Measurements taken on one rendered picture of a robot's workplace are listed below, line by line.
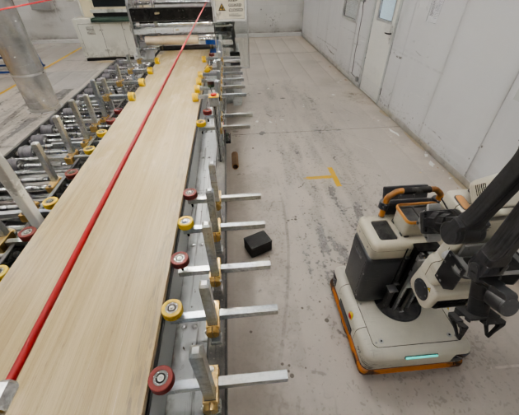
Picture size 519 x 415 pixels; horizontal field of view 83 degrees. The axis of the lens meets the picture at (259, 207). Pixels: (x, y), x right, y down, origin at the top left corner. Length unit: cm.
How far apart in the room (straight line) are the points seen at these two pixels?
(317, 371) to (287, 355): 20
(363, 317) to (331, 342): 32
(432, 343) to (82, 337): 173
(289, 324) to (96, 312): 130
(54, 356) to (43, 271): 44
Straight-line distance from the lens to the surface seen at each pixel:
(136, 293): 133
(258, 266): 141
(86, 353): 127
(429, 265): 154
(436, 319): 214
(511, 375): 253
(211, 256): 128
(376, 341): 192
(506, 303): 108
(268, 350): 210
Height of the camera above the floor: 192
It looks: 40 degrees down
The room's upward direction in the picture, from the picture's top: 1 degrees counter-clockwise
